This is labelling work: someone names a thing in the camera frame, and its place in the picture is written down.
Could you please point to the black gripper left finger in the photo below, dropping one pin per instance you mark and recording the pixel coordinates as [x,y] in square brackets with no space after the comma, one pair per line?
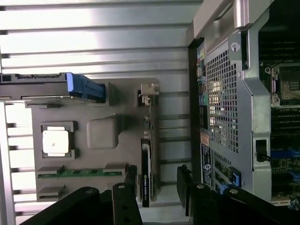
[124,206]

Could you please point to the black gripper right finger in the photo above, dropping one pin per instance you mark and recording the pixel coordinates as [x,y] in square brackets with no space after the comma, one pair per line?
[204,206]

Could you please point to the blue expansion card latch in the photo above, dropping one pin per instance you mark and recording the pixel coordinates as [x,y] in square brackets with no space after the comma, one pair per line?
[236,178]

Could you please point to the grey plastic parts rack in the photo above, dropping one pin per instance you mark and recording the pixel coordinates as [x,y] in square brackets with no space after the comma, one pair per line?
[98,164]

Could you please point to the green RAM stick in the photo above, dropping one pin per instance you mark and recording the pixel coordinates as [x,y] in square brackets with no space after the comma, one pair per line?
[79,173]

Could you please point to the silver CPU chip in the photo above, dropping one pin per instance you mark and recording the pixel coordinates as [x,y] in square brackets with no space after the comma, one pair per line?
[56,141]

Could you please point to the open black PC case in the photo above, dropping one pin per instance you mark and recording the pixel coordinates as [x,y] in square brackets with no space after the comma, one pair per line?
[246,105]

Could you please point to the hard disk with blue caddy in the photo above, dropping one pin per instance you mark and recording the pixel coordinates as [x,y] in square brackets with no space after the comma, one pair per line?
[77,85]

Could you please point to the CPU socket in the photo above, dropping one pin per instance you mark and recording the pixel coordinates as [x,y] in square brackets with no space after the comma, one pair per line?
[287,86]

